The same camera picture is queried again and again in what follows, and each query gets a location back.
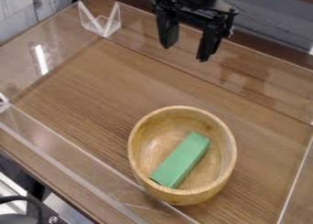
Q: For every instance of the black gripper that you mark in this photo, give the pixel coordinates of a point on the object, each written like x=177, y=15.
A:
x=199, y=10

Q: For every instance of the wooden brown bowl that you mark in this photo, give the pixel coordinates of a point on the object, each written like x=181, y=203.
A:
x=153, y=140

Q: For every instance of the green rectangular block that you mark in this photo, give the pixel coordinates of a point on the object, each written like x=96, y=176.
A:
x=178, y=164

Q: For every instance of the clear acrylic corner bracket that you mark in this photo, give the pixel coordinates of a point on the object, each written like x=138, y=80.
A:
x=102, y=25

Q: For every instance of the clear acrylic enclosure walls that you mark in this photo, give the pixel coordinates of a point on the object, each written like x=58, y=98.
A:
x=78, y=89

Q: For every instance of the black table mount bracket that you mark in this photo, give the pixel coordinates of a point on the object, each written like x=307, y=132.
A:
x=42, y=211

